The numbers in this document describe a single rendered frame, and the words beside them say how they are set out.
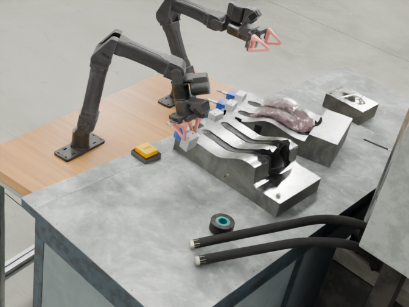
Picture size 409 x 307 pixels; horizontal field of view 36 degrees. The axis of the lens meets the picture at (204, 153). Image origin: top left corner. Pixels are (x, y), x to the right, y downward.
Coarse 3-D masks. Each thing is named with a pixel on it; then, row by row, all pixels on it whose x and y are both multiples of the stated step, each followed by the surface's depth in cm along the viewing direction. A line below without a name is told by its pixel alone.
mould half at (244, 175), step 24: (216, 144) 229; (240, 144) 232; (264, 144) 227; (216, 168) 224; (240, 168) 216; (264, 168) 216; (288, 168) 228; (240, 192) 220; (264, 192) 213; (288, 192) 215; (312, 192) 227
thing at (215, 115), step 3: (210, 111) 242; (213, 111) 242; (216, 111) 243; (219, 111) 243; (210, 114) 241; (213, 114) 241; (216, 114) 241; (219, 114) 241; (222, 114) 243; (207, 117) 244; (210, 117) 242; (213, 117) 241; (216, 117) 241; (219, 117) 242; (222, 117) 244; (213, 120) 241; (216, 120) 242
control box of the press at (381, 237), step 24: (408, 144) 144; (408, 168) 146; (384, 192) 153; (408, 192) 148; (384, 216) 155; (408, 216) 150; (384, 240) 157; (408, 240) 152; (384, 264) 174; (408, 264) 154; (384, 288) 177
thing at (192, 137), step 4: (168, 124) 223; (172, 128) 223; (180, 128) 222; (176, 132) 220; (188, 132) 219; (192, 132) 220; (176, 136) 221; (188, 136) 218; (192, 136) 218; (196, 136) 219; (180, 140) 220; (188, 140) 216; (192, 140) 218; (196, 140) 220; (180, 144) 220; (184, 144) 219; (188, 144) 217; (192, 144) 220; (184, 148) 220; (188, 148) 219
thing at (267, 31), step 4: (260, 28) 238; (264, 28) 238; (268, 28) 239; (260, 32) 236; (264, 32) 239; (268, 32) 239; (272, 32) 238; (264, 36) 241; (268, 36) 240; (276, 36) 238; (268, 40) 242; (280, 40) 237; (268, 44) 241; (272, 44) 240; (276, 44) 239; (280, 44) 238
